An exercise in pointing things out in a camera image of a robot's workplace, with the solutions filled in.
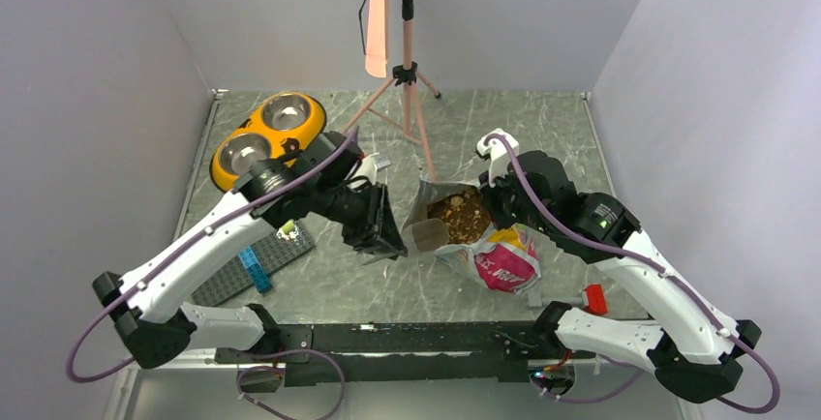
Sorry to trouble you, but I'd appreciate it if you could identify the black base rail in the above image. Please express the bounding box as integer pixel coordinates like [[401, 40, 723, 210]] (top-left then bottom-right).
[[214, 320, 594, 395]]

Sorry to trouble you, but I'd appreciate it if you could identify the grey building baseplate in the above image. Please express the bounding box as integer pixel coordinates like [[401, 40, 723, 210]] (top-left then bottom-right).
[[190, 222, 315, 307]]

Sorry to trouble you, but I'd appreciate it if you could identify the pet food bag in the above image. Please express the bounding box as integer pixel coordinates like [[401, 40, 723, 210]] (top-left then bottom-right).
[[403, 180, 541, 294]]

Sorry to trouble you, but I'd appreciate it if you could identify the yellow double pet bowl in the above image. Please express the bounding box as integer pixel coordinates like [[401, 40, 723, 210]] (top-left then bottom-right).
[[209, 91, 327, 192]]

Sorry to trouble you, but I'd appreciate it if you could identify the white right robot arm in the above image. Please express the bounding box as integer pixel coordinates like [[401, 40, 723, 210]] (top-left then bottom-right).
[[478, 151, 762, 404]]

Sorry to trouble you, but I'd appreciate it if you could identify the red clamp block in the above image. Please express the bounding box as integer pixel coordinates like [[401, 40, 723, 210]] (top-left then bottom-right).
[[582, 284, 609, 316]]

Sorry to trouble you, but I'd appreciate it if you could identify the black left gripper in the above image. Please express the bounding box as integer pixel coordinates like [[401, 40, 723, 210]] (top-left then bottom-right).
[[313, 180, 409, 260]]

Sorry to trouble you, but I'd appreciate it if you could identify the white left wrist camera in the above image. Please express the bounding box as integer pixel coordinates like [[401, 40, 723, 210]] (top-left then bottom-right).
[[349, 153, 392, 189]]

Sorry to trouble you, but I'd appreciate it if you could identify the pet food kibble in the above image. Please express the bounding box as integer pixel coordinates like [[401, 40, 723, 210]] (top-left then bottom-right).
[[427, 187, 492, 244]]

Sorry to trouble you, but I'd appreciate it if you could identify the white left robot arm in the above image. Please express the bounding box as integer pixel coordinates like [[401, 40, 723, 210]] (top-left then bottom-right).
[[93, 132, 408, 369]]

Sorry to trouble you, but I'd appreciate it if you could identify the pink tripod stand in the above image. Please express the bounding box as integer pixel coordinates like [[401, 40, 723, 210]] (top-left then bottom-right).
[[344, 0, 441, 181]]

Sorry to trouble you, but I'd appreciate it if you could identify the blue building brick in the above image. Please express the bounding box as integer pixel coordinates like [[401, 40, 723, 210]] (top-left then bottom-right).
[[238, 246, 273, 294]]

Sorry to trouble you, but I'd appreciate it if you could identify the pink light panel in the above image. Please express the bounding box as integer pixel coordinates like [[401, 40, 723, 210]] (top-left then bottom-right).
[[357, 0, 388, 78]]

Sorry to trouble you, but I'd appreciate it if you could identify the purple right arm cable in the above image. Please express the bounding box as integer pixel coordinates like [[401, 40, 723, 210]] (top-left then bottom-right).
[[484, 134, 782, 416]]

